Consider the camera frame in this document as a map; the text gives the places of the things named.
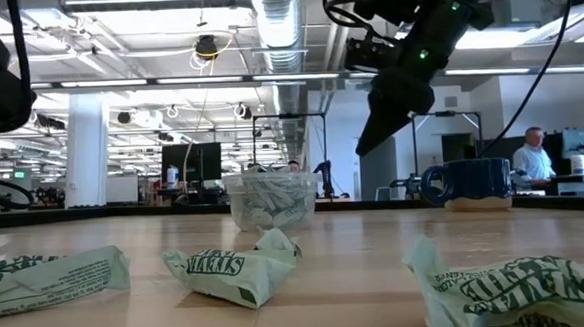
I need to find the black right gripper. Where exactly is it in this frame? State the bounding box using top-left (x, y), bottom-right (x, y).
top-left (347, 12), bottom-right (466, 157)

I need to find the green printed sweetener packet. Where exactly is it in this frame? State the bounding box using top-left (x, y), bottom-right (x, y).
top-left (252, 226), bottom-right (303, 261)
top-left (400, 225), bottom-right (584, 327)
top-left (0, 244), bottom-right (134, 321)
top-left (246, 206), bottom-right (276, 231)
top-left (162, 241), bottom-right (302, 314)
top-left (242, 175), bottom-right (295, 207)
top-left (273, 196), bottom-right (317, 228)

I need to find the white square column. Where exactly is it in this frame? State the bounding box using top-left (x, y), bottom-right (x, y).
top-left (59, 91), bottom-right (115, 209)

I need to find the dark blue ceramic mug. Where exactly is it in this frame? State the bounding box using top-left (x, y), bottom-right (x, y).
top-left (418, 156), bottom-right (516, 216)

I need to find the clear plastic round container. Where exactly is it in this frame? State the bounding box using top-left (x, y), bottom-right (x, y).
top-left (222, 169), bottom-right (324, 234)

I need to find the black monitor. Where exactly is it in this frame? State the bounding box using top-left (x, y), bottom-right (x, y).
top-left (159, 141), bottom-right (224, 192)

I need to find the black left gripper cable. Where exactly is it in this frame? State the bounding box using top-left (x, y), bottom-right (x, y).
top-left (0, 0), bottom-right (33, 100)

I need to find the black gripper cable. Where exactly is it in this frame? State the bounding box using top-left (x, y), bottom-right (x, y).
top-left (321, 0), bottom-right (387, 43)
top-left (0, 0), bottom-right (33, 100)

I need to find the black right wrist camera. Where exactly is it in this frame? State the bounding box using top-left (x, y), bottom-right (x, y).
top-left (342, 32), bottom-right (404, 75)

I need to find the thick black cable loop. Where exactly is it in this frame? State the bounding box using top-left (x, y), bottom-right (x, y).
top-left (0, 169), bottom-right (36, 211)

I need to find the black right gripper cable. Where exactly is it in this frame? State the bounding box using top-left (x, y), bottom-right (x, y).
top-left (321, 0), bottom-right (387, 43)

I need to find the silver ventilation duct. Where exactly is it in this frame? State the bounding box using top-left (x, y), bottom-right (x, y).
top-left (250, 0), bottom-right (315, 154)

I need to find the long black cable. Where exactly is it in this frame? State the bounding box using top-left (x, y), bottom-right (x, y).
top-left (467, 0), bottom-right (584, 159)

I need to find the black aluminium table frame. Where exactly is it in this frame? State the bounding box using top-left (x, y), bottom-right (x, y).
top-left (0, 178), bottom-right (584, 245)

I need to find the black ceiling cable reel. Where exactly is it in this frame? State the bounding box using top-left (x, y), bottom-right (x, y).
top-left (194, 34), bottom-right (220, 61)

